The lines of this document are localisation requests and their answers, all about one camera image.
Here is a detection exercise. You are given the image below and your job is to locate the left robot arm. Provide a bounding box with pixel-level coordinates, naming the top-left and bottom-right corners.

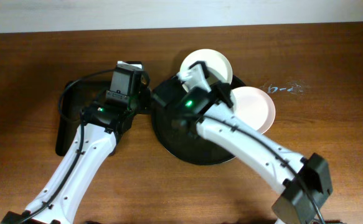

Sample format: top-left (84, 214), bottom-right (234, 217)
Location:
top-left (2, 61), bottom-right (149, 223)

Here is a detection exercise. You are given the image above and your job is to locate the white plate with ketchup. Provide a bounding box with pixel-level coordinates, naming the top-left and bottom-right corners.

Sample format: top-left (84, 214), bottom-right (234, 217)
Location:
top-left (180, 49), bottom-right (233, 86)

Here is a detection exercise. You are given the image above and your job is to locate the pink plate with ketchup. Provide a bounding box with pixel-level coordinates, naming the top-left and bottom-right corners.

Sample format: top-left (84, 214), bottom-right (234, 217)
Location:
top-left (232, 86), bottom-right (276, 134)

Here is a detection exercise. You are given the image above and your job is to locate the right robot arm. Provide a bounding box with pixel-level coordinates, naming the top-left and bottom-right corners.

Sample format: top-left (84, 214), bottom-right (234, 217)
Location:
top-left (152, 61), bottom-right (332, 223)

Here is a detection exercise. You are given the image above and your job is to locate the rectangular black tray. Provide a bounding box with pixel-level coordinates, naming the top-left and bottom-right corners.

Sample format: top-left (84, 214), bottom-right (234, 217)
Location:
top-left (55, 80), bottom-right (111, 156)

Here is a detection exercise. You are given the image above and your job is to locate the round black tray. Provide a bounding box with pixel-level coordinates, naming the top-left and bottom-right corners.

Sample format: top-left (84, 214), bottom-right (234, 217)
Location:
top-left (151, 76), bottom-right (245, 166)

